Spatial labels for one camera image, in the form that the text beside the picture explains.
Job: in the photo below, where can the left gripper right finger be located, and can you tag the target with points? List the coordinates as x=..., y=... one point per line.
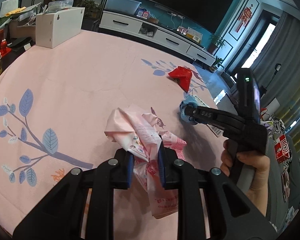
x=230, y=213

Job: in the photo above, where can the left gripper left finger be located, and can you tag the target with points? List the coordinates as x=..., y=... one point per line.
x=81, y=205

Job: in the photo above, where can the white blue toothpaste box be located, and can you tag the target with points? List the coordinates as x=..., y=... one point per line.
x=215, y=130

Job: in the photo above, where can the blue knotted cloth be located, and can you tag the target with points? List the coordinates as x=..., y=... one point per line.
x=187, y=106

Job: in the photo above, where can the red foil snack wrapper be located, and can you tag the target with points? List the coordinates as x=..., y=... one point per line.
x=183, y=77

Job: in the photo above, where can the pink printed plastic bag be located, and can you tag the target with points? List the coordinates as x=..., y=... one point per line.
x=135, y=131

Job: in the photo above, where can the red white carton box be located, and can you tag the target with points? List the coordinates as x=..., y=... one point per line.
x=282, y=150

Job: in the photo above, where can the black floor lamp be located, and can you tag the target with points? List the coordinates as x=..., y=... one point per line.
x=263, y=89

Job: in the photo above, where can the grey sofa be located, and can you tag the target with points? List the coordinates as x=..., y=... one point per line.
x=284, y=187

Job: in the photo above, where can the small potted floor plant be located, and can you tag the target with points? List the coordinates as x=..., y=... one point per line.
x=216, y=65

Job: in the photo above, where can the potted green plant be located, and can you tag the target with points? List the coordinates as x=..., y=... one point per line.
x=216, y=42

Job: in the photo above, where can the pink leaf print tablecloth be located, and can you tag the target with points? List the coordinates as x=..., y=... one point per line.
x=54, y=106

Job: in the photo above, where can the red chinese knot decoration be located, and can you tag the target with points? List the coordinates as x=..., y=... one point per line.
x=245, y=17

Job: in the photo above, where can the white tv cabinet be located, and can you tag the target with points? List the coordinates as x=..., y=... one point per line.
x=135, y=27

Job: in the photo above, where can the red figurine stand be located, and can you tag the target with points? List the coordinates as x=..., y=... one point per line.
x=4, y=49

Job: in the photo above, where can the clear plastic storage bin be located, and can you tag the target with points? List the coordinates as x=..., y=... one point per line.
x=125, y=6

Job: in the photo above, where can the white wooden box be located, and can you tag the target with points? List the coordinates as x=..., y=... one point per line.
x=54, y=28

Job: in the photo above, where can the leafy plant in dark pot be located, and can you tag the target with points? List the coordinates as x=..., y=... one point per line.
x=91, y=15

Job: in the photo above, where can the clear lidded plastic container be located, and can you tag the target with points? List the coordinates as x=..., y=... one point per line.
x=60, y=5

